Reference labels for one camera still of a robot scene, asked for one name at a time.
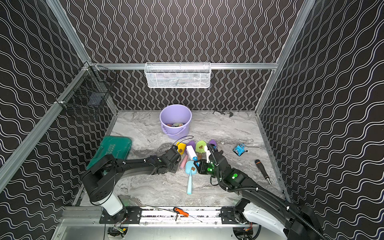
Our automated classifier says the yellow square trowel wooden handle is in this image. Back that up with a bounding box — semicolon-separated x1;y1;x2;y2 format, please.
176;142;187;155

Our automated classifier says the white brush blue handle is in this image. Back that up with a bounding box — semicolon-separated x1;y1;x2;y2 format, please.
187;145;198;161

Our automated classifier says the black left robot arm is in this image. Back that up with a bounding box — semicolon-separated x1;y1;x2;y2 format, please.
82;146;181;217

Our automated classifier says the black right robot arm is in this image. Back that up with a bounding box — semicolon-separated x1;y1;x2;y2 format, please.
194;152;326;240

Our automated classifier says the light blue trowel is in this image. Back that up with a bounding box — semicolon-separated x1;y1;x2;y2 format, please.
185;161;197;195

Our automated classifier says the purple plastic bucket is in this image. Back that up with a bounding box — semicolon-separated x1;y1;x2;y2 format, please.
160;105;193;140

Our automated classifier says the blue tape measure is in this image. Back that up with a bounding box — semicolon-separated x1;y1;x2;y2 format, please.
233;143;248;157

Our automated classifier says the green plastic tool case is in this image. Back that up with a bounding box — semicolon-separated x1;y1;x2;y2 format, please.
87;136;132;170

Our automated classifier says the light green trowel wooden handle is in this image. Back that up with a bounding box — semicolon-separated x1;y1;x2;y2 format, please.
195;141;207;154

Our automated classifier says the small purple trowel pink handle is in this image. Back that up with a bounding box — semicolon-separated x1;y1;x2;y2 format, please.
209;139;217;149

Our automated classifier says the orange handled screwdriver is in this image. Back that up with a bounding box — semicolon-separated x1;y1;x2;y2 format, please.
173;207;190;220

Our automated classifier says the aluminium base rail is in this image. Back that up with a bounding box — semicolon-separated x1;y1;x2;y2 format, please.
60;206;250;227

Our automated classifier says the black orange screwdriver handle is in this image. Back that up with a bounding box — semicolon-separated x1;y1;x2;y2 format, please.
255;160;272;185

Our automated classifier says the white wire basket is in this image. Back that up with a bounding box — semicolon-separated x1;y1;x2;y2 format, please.
144;62;212;89

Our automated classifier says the black wire basket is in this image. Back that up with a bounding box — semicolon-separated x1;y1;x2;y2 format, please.
58;62;118;122

